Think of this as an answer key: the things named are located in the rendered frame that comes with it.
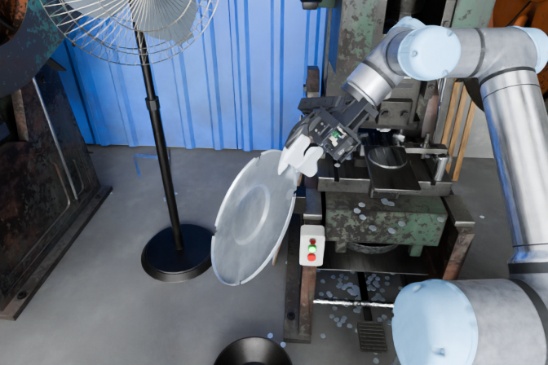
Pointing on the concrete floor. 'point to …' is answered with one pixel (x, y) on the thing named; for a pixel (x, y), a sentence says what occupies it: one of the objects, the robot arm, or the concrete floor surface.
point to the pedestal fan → (177, 261)
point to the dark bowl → (254, 353)
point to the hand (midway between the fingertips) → (284, 168)
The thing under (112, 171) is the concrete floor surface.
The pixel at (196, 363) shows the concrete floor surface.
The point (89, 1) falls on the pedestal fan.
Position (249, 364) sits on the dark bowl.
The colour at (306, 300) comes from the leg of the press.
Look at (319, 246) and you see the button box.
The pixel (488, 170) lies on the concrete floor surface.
